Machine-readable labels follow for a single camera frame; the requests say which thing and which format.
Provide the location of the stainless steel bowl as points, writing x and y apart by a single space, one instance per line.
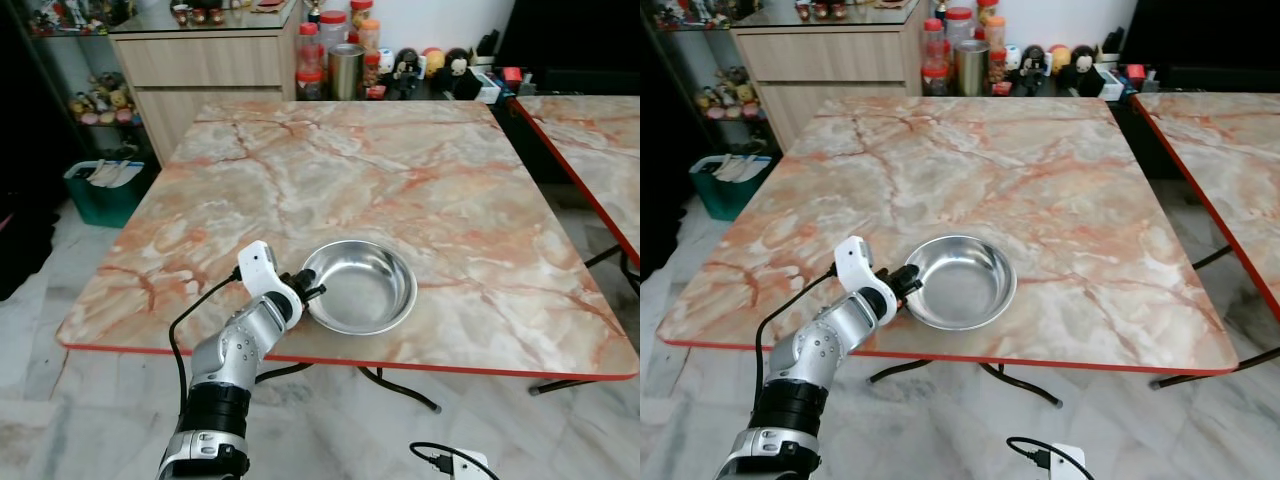
965 290
365 295

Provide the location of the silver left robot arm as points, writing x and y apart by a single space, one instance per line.
235 350
820 345

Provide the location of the green plastic bin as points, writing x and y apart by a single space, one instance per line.
720 198
95 205

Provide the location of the white papers bundle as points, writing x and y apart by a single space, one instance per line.
110 173
737 167

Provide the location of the steel cylinder canister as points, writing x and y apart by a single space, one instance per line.
346 72
972 68

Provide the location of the light wooden drawer cabinet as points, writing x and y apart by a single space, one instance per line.
830 65
200 70

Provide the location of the tall red-lidded plastic jar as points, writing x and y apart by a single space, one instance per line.
309 50
934 48

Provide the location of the yellow bear figurine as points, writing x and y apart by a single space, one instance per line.
122 100
745 96

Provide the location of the small white figurine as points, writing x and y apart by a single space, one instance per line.
386 62
1011 58

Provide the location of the black plush figurine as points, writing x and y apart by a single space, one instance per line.
408 65
1032 62

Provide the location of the orange snack jar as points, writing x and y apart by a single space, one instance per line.
996 33
369 38

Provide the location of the wide red-lidded plastic jar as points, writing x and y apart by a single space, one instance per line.
333 28
959 25

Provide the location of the orange plush figurine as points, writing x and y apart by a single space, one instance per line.
433 60
1058 57

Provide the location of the straight black table leg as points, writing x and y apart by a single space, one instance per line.
1210 368
560 385

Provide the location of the black-haired doll figurine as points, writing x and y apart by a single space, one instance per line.
1082 65
457 68

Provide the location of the white box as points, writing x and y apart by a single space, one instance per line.
1111 83
486 87

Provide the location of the black crossed table leg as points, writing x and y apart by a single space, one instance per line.
608 257
1215 258

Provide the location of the small red box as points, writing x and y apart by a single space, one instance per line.
1136 73
512 76

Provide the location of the colourful toy figurines row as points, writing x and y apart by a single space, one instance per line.
75 15
690 12

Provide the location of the large black screen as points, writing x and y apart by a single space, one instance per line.
1200 32
570 35

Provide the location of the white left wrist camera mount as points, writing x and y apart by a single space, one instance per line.
258 265
853 262

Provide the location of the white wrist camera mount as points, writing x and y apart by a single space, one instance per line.
853 262
1068 462
470 467
258 265

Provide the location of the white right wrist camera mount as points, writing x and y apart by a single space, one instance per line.
470 467
1068 462

